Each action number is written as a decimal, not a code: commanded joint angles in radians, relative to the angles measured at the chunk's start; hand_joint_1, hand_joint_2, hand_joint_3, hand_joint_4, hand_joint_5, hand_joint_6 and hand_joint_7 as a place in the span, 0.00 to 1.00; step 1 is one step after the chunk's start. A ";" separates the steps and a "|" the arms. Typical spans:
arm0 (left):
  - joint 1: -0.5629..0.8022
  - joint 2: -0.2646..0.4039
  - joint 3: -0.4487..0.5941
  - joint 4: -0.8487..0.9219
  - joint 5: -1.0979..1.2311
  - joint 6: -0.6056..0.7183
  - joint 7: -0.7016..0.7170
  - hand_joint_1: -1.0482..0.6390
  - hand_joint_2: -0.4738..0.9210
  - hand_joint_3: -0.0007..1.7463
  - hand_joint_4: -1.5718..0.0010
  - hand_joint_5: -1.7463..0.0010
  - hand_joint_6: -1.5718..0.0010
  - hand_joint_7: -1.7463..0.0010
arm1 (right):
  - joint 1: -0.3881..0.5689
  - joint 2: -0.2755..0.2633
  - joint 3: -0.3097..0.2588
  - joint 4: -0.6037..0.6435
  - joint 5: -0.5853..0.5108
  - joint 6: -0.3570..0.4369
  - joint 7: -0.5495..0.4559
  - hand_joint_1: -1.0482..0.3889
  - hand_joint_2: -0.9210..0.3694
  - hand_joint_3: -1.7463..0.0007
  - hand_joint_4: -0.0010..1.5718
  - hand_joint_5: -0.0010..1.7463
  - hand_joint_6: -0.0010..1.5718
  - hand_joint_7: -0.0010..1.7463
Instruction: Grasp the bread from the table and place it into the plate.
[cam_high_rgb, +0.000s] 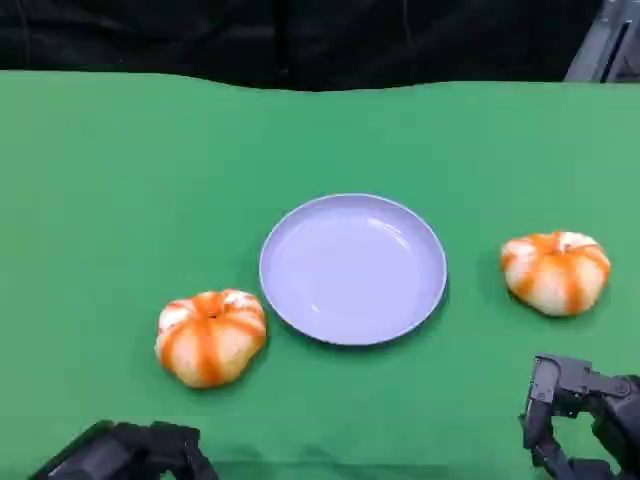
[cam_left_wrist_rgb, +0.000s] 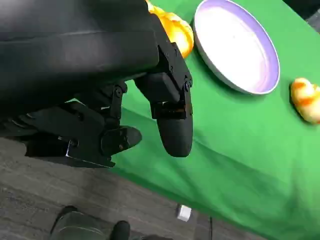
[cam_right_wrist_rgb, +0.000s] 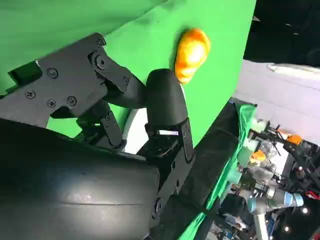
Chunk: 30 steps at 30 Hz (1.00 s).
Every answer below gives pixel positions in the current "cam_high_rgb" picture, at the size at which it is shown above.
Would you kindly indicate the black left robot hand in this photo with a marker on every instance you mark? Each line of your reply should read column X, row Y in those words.
column 170, row 450

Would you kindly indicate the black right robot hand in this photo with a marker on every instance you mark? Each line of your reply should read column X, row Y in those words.
column 610, row 415

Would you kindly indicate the orange and white bread roll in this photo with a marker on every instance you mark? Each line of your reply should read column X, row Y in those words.
column 210, row 342
column 555, row 275

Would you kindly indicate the green table cloth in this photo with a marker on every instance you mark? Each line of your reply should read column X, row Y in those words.
column 125, row 200

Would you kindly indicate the lilac plate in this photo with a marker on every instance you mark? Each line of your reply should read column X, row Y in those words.
column 352, row 272

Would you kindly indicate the black backdrop cloth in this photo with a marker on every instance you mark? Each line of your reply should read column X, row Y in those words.
column 300, row 40

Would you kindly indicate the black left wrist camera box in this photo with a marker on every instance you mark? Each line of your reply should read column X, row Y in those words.
column 82, row 457

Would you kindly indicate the grey metal frame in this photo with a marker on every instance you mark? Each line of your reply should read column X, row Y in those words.
column 607, row 45

